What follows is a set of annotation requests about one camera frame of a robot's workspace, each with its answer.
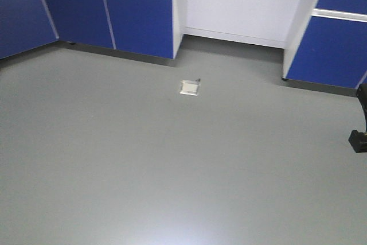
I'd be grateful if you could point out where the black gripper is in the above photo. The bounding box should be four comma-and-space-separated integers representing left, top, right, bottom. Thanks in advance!
348, 83, 366, 153

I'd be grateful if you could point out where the right blue cabinet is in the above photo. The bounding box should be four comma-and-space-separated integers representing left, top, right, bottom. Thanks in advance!
283, 0, 366, 89

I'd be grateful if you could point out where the blue cabinet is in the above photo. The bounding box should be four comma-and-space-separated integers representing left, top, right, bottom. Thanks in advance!
283, 0, 366, 89
43, 0, 187, 59

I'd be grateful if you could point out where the metal floor socket box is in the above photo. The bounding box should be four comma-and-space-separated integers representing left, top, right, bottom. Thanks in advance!
179, 79, 201, 96

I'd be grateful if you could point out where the left blue cabinet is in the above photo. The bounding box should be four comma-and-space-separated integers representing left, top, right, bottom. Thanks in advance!
43, 0, 187, 59

